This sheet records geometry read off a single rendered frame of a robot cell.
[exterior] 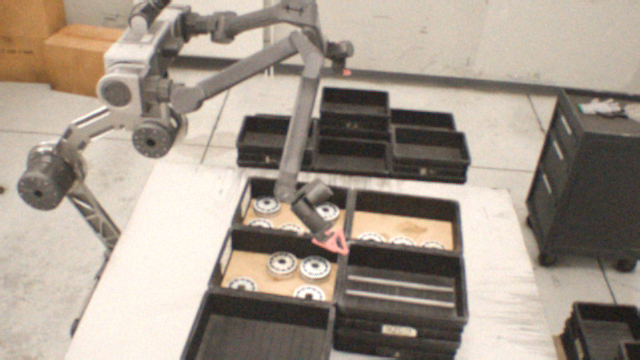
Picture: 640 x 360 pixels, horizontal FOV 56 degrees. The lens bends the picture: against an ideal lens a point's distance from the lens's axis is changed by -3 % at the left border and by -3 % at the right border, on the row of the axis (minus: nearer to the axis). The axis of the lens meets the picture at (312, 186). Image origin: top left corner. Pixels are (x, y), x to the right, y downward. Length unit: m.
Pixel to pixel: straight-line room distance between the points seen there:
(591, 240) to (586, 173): 0.45
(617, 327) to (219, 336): 1.85
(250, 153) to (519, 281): 1.50
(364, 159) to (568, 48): 2.36
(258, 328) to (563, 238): 1.98
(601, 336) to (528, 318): 0.74
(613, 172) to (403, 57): 2.34
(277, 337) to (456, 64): 3.61
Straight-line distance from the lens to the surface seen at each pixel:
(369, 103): 3.77
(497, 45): 5.15
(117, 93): 1.87
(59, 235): 3.69
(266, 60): 1.78
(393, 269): 2.16
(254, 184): 2.38
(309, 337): 1.93
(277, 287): 2.06
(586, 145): 3.14
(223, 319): 1.98
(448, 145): 3.48
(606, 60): 5.44
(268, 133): 3.45
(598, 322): 3.06
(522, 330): 2.27
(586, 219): 3.42
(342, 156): 3.49
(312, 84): 1.77
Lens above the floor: 2.32
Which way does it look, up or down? 37 degrees down
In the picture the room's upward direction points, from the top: 3 degrees clockwise
